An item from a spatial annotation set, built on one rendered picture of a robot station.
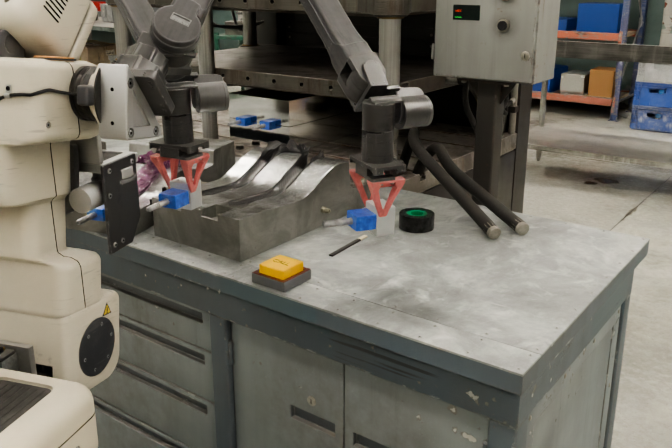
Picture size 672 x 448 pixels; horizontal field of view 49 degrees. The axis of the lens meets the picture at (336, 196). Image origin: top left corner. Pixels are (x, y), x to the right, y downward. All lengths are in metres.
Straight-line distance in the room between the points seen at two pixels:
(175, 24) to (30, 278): 0.48
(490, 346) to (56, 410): 0.63
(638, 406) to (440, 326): 1.52
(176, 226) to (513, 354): 0.78
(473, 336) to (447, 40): 1.09
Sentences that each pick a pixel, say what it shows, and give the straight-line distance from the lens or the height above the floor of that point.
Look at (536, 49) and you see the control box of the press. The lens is 2.02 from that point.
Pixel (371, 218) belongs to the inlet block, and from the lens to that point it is 1.32.
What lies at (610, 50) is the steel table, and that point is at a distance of 4.78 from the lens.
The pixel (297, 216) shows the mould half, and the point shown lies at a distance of 1.60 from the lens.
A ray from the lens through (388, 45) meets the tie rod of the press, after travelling 2.06.
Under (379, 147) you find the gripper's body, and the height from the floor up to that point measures 1.06.
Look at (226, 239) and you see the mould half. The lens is 1.50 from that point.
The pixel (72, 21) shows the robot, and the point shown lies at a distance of 1.27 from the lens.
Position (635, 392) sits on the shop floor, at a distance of 2.75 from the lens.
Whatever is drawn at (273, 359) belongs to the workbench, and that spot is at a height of 0.61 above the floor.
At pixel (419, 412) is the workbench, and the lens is 1.34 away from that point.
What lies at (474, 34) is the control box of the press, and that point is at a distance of 2.07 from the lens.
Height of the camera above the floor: 1.36
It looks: 17 degrees down
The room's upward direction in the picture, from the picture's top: straight up
